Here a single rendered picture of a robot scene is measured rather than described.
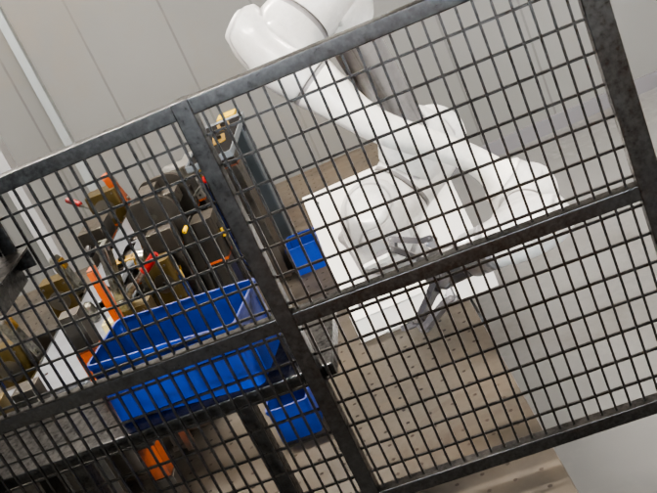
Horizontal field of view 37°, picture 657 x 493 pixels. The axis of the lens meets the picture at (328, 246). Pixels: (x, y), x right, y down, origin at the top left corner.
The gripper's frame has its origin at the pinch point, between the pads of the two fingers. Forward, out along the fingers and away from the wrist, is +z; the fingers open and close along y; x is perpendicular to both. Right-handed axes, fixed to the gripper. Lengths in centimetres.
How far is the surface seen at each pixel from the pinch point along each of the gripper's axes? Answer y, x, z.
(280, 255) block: -40, 66, 62
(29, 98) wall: -196, 140, 221
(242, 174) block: -62, 51, 56
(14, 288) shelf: -9, -68, 25
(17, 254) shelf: -14, -67, 23
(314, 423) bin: 17.2, 8.9, 29.8
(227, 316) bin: -2.9, -24.8, 19.1
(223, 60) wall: -187, 192, 142
